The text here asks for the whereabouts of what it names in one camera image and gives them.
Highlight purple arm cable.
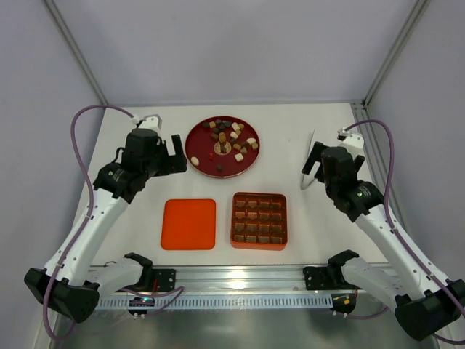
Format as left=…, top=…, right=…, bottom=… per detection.
left=42, top=104, right=186, bottom=342
left=328, top=119, right=465, bottom=345

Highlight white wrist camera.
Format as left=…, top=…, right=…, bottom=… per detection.
left=337, top=128, right=365, bottom=151
left=137, top=114, right=163, bottom=137

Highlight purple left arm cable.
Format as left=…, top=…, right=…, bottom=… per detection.
left=42, top=104, right=186, bottom=342

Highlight right aluminium frame post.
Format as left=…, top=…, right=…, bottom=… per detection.
left=363, top=0, right=431, bottom=109

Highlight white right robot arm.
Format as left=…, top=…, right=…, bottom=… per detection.
left=302, top=142, right=464, bottom=341

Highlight brown chocolate on centre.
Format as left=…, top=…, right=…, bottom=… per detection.
left=219, top=133, right=227, bottom=145

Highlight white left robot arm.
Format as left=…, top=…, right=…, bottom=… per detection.
left=24, top=128, right=187, bottom=324

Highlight orange box lid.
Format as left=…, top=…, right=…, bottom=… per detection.
left=161, top=198, right=216, bottom=251

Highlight aluminium frame post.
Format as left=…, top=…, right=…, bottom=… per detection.
left=363, top=0, right=431, bottom=109
left=43, top=0, right=108, bottom=104

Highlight orange chocolate box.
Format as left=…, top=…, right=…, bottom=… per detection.
left=230, top=192, right=288, bottom=251

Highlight silver metal tongs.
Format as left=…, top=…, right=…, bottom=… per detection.
left=299, top=129, right=319, bottom=191

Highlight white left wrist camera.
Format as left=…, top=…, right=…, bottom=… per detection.
left=137, top=114, right=163, bottom=137

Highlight aluminium mounting rail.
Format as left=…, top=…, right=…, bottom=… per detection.
left=172, top=265, right=308, bottom=292

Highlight perforated cable duct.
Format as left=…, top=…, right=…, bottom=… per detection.
left=96, top=292, right=333, bottom=311

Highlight left aluminium frame post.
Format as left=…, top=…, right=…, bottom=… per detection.
left=43, top=0, right=108, bottom=104

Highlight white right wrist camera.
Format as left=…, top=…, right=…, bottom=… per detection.
left=337, top=128, right=365, bottom=151

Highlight round dark red tray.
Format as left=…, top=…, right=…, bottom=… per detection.
left=185, top=116, right=261, bottom=178

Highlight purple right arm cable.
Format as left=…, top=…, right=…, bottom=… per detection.
left=328, top=119, right=465, bottom=345

